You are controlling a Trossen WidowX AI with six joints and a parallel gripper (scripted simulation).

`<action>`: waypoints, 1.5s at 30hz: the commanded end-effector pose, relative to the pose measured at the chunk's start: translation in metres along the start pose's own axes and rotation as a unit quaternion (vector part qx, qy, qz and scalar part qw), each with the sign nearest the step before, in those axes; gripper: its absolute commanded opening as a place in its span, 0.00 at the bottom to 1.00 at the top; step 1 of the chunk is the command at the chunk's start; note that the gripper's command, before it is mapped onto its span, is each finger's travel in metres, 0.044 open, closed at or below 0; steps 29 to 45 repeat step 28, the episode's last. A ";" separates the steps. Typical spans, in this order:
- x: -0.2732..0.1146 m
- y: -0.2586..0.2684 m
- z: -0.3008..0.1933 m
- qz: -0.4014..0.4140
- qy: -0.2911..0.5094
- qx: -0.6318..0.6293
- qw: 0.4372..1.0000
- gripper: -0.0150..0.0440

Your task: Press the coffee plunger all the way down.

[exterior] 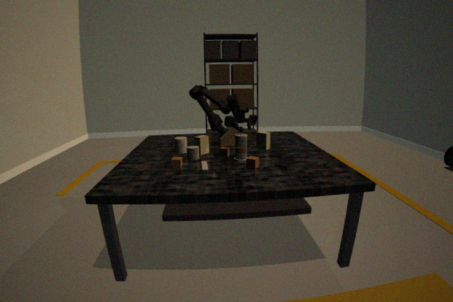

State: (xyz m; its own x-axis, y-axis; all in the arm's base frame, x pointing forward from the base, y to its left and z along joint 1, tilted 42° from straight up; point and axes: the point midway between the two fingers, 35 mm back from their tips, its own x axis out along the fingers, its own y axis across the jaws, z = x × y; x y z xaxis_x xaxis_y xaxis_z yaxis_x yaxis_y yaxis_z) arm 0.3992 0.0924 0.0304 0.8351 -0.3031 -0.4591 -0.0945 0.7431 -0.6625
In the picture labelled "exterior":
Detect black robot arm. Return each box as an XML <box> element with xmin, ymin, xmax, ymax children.
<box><xmin>189</xmin><ymin>85</ymin><xmax>249</xmax><ymax>136</ymax></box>

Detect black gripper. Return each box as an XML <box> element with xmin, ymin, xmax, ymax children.
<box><xmin>224</xmin><ymin>110</ymin><xmax>258</xmax><ymax>131</ymax></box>

